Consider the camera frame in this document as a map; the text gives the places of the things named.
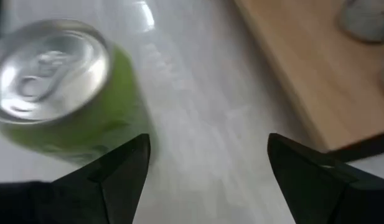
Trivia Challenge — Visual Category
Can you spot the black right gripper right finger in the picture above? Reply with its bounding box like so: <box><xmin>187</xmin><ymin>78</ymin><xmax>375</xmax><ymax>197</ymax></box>
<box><xmin>267</xmin><ymin>133</ymin><xmax>384</xmax><ymax>224</ymax></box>

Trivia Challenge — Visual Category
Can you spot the silver blue beverage can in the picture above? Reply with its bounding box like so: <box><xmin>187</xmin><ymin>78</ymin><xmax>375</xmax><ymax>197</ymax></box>
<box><xmin>337</xmin><ymin>0</ymin><xmax>384</xmax><ymax>44</ymax></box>

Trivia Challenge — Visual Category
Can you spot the wooden shelf board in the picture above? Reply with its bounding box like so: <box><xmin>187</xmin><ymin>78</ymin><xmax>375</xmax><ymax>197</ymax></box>
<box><xmin>233</xmin><ymin>0</ymin><xmax>384</xmax><ymax>153</ymax></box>

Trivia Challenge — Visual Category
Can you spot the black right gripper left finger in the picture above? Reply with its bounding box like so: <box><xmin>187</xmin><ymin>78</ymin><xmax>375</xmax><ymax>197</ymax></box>
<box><xmin>51</xmin><ymin>133</ymin><xmax>151</xmax><ymax>224</ymax></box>

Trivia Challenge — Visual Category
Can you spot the green beverage can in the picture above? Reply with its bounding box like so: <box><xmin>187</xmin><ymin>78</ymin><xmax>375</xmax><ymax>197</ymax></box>
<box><xmin>0</xmin><ymin>18</ymin><xmax>157</xmax><ymax>166</ymax></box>

